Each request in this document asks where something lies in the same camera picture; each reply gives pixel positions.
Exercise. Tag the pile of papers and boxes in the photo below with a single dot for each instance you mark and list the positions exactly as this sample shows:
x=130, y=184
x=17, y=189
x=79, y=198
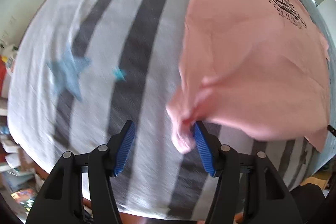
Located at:
x=10, y=155

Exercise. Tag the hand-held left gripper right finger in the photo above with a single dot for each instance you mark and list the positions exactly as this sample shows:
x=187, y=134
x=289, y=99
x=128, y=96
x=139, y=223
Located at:
x=203, y=146

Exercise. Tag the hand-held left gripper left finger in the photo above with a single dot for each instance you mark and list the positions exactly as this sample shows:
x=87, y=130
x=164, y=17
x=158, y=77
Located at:
x=125, y=145

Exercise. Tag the grey striped star bedsheet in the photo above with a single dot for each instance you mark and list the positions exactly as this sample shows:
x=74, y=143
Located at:
x=92, y=29

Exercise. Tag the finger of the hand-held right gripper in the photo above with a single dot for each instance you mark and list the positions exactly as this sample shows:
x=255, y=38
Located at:
x=331, y=130

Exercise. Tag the white plastic bottle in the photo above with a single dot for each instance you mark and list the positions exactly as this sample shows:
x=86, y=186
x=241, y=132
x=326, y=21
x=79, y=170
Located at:
x=10, y=56

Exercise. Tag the pink printed t-shirt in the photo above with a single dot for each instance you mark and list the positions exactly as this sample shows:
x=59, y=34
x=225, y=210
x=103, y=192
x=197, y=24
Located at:
x=249, y=56

